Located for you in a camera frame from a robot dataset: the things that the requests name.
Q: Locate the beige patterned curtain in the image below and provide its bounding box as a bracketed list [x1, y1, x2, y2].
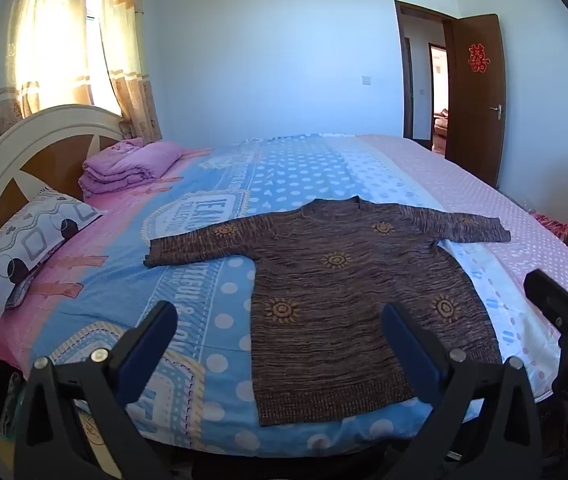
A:
[94, 0, 163, 143]
[0, 0, 98, 142]

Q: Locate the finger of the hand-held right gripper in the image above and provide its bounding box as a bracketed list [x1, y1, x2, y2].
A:
[524, 269, 568, 329]

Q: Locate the blue pink printed bed sheet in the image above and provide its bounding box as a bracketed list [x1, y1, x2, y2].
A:
[0, 134, 568, 458]

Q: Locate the folded pink quilt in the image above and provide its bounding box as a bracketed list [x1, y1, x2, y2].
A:
[78, 137, 187, 196]

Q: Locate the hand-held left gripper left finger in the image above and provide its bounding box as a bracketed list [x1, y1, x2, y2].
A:
[14, 301, 179, 480]

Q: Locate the grey patterned pillow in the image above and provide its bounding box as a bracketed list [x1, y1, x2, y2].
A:
[0, 186, 107, 320]

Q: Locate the brown door frame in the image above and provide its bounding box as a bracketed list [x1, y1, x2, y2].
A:
[394, 0, 460, 153]

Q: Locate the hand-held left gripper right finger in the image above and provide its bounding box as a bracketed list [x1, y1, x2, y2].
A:
[381, 304, 545, 480]

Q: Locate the brown knitted sweater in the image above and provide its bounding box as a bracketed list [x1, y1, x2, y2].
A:
[144, 197, 512, 428]

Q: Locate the brown wooden door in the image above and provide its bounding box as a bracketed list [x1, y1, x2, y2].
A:
[451, 12, 507, 188]

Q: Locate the red paper door decoration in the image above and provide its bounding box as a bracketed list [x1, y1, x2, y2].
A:
[468, 44, 490, 73]

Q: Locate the red patterned cloth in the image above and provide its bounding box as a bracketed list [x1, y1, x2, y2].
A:
[531, 210, 568, 238]

